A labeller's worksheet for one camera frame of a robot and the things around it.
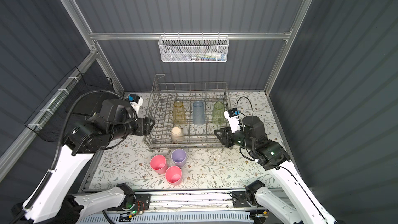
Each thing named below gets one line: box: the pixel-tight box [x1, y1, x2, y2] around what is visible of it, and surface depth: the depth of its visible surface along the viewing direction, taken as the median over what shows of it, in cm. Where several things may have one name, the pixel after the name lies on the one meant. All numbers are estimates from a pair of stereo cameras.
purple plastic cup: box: [171, 148, 187, 168], surface depth 82 cm
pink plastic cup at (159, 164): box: [150, 154, 169, 175], surface depth 85 cm
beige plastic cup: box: [171, 125, 183, 143], surface depth 85 cm
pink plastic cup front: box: [165, 165, 183, 186], surface depth 82 cm
